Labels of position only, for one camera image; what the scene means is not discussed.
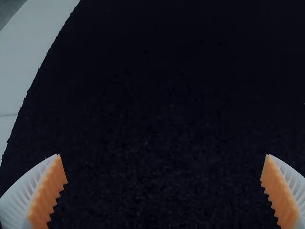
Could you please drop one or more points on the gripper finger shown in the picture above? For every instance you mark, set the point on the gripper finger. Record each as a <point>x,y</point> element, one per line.
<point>283,193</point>
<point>35,198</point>

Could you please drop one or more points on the black mat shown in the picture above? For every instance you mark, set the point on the black mat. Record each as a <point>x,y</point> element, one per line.
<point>162,95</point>

